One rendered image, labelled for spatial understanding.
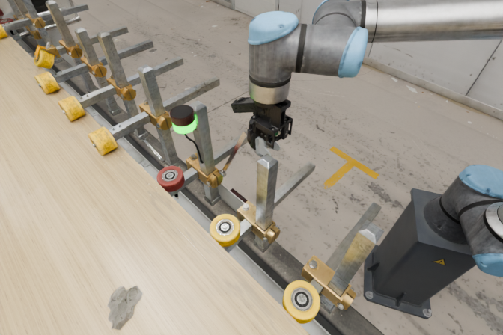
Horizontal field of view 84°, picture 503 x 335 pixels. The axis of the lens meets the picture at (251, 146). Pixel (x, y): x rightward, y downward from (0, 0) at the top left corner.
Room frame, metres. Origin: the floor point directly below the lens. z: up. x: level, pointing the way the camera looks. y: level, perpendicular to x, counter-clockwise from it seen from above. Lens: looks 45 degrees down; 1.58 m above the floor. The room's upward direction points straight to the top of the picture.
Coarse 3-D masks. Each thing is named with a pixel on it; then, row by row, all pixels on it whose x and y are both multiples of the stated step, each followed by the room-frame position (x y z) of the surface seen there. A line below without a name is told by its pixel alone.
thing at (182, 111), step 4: (176, 108) 0.57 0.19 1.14; (180, 108) 0.57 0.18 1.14; (184, 108) 0.57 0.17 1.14; (188, 108) 0.57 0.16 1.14; (172, 112) 0.56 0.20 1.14; (176, 112) 0.56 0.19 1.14; (180, 112) 0.56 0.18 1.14; (184, 112) 0.56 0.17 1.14; (188, 112) 0.56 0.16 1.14; (172, 116) 0.55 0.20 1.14; (176, 116) 0.54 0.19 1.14; (180, 116) 0.54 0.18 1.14; (184, 116) 0.54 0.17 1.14; (188, 116) 0.54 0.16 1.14; (196, 124) 0.57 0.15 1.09; (196, 128) 0.57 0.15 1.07; (192, 140) 0.57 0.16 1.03; (196, 144) 0.57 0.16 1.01; (200, 156) 0.58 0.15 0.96; (200, 160) 0.58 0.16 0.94
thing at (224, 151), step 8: (232, 144) 0.72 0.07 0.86; (216, 152) 0.69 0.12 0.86; (224, 152) 0.69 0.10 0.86; (216, 160) 0.66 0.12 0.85; (192, 168) 0.61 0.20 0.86; (184, 176) 0.57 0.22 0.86; (192, 176) 0.58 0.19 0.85; (184, 184) 0.56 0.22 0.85; (168, 192) 0.52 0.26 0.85; (176, 192) 0.53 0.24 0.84
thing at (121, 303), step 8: (120, 288) 0.22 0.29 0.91; (136, 288) 0.22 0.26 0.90; (112, 296) 0.20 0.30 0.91; (120, 296) 0.20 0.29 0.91; (128, 296) 0.20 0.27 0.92; (136, 296) 0.20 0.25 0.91; (112, 304) 0.18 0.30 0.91; (120, 304) 0.18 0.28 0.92; (128, 304) 0.18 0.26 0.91; (112, 312) 0.17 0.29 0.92; (120, 312) 0.17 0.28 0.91; (128, 312) 0.17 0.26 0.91; (112, 320) 0.16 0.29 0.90; (120, 320) 0.16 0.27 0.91; (120, 328) 0.14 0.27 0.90
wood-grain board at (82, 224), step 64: (0, 64) 1.23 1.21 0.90; (0, 128) 0.77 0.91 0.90; (64, 128) 0.77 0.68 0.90; (0, 192) 0.48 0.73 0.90; (64, 192) 0.48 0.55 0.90; (128, 192) 0.48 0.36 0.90; (0, 256) 0.29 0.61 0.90; (64, 256) 0.29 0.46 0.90; (128, 256) 0.29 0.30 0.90; (192, 256) 0.29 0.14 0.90; (0, 320) 0.16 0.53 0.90; (64, 320) 0.16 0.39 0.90; (128, 320) 0.16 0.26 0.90; (192, 320) 0.16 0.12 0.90; (256, 320) 0.16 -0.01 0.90
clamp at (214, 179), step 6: (186, 162) 0.64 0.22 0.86; (192, 162) 0.63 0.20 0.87; (198, 162) 0.63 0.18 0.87; (198, 168) 0.60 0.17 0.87; (216, 168) 0.60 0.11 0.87; (198, 174) 0.59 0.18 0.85; (204, 174) 0.58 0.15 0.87; (210, 174) 0.58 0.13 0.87; (216, 174) 0.58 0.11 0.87; (204, 180) 0.57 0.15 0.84; (210, 180) 0.56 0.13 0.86; (216, 180) 0.56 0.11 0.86; (216, 186) 0.56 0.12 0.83
